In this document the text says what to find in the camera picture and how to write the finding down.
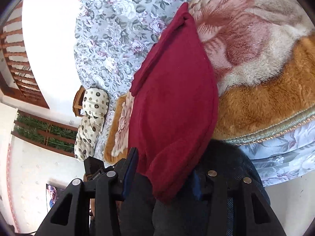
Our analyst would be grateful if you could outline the wooden shelf with green plants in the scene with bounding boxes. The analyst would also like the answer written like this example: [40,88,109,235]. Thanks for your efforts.
[11,111,80,158]

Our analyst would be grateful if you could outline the colourful framed picture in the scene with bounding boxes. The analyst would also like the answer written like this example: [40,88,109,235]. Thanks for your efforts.
[45,183,66,213]

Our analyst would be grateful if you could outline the person's dark jeans legs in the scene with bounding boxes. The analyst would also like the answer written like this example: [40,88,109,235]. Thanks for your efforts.
[118,139,271,236]

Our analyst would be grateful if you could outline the dark red sweater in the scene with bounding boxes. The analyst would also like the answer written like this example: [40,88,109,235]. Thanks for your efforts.
[128,2,219,204]

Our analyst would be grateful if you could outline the wooden chair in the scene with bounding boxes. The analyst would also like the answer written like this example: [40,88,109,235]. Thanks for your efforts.
[72,86,85,117]

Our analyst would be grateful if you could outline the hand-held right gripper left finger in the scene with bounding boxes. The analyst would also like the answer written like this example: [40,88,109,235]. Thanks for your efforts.
[34,147,139,236]

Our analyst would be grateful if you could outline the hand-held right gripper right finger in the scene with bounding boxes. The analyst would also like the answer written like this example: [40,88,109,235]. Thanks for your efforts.
[192,170,287,236]

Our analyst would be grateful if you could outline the wooden lattice window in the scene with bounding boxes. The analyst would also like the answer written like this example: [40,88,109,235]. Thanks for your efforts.
[0,0,51,110]

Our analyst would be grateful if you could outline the fleece floral blanket orange border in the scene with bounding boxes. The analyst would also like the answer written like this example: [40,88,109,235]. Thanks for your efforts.
[103,0,315,164]

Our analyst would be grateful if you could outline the floral bed sheet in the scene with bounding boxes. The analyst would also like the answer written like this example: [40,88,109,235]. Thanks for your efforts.
[73,0,315,187]

